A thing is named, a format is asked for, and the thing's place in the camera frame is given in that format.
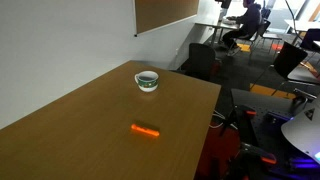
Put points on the brown cork board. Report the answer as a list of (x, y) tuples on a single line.
[(163, 13)]

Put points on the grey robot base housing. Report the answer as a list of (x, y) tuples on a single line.
[(301, 133)]

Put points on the dark blue chair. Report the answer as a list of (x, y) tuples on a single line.
[(311, 38)]

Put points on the white and green cup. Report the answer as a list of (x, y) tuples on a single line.
[(148, 87)]

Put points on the white background table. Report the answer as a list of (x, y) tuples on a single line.
[(303, 25)]

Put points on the grey round-edged table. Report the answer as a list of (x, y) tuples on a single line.
[(301, 75)]

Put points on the black clamp with orange tip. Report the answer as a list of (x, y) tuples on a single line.
[(253, 156), (243, 123)]

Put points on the orange marker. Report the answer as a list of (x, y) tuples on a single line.
[(145, 130)]

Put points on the black office chair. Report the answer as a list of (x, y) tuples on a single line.
[(200, 60)]

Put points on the black tilted chair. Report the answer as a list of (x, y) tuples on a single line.
[(288, 60)]

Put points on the black metal mount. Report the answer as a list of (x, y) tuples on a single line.
[(301, 95)]

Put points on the grey stool chair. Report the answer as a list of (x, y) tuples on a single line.
[(271, 36)]

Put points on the seated person in dark hoodie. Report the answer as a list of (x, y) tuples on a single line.
[(251, 18)]

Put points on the red cabinet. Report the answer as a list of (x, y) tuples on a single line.
[(216, 150)]

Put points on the black chair with metal legs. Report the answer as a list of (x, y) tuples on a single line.
[(261, 31)]

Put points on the black perforated breadboard table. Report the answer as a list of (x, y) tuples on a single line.
[(263, 100)]

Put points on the light background desk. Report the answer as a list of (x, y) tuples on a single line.
[(216, 25)]

